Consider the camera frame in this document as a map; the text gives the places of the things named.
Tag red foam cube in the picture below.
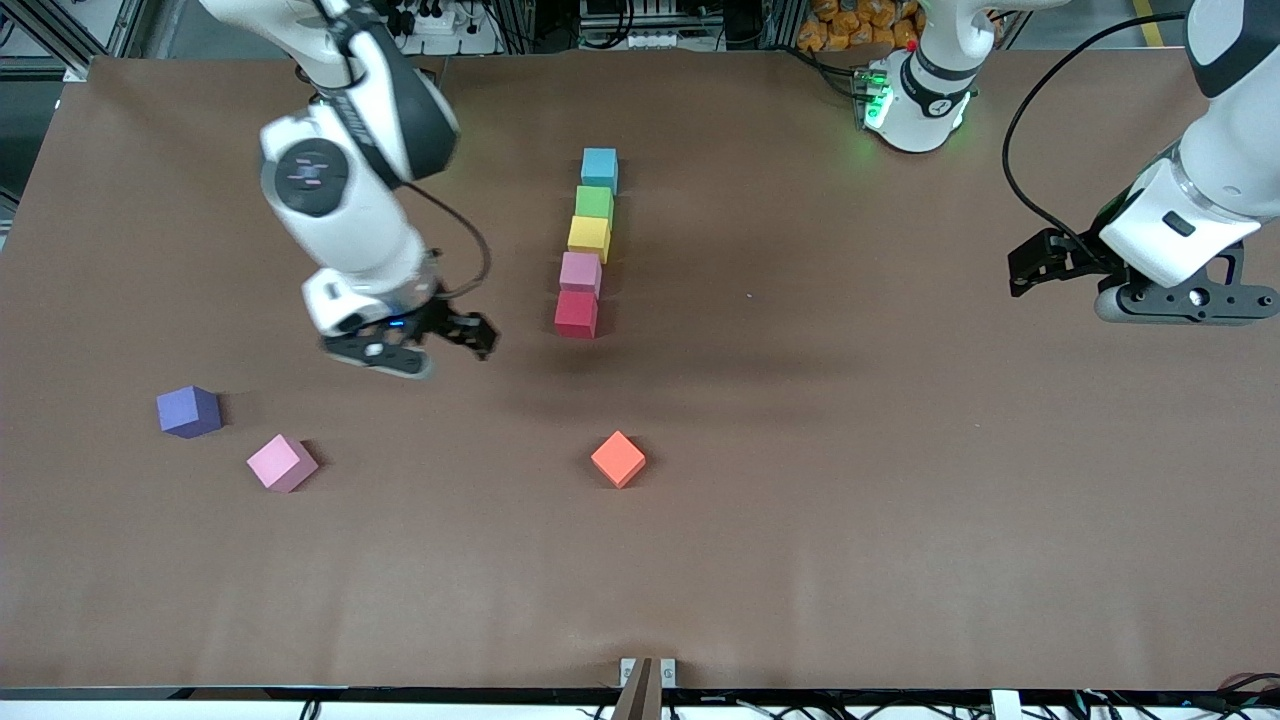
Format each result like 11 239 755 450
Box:
554 290 599 340

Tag pink foam cube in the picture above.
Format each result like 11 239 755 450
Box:
559 251 603 298
247 433 320 494

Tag yellow foam cube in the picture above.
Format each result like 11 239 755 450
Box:
567 215 612 263

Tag light blue foam cube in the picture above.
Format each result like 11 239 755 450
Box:
581 147 620 196

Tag orange foam cube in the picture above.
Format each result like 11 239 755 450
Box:
590 430 648 490

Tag purple foam cube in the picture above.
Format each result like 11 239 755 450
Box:
156 385 223 440

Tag white power strip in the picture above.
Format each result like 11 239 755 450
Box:
385 0 501 56

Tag orange bag pile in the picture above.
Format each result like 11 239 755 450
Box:
797 0 926 53

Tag white equipment box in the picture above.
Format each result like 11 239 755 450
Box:
578 0 703 51

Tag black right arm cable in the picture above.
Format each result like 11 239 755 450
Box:
400 180 493 301

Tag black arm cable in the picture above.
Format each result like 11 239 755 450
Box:
400 180 493 301
1001 10 1191 263

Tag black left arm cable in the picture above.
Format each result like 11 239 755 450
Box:
1001 10 1191 263

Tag aluminium frame bracket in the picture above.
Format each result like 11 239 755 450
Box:
618 656 678 720

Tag aluminium frame profile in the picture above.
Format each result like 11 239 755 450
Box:
0 0 93 83

